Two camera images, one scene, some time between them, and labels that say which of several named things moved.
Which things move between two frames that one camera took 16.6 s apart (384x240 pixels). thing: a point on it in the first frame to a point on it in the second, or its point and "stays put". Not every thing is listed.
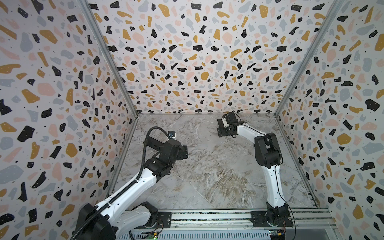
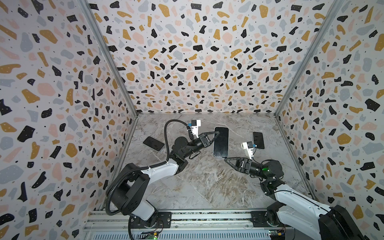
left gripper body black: (180, 155) to (197, 145)
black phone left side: (154, 143) stays put
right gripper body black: (223, 130) to (243, 163)
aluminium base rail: (230, 221) stays put
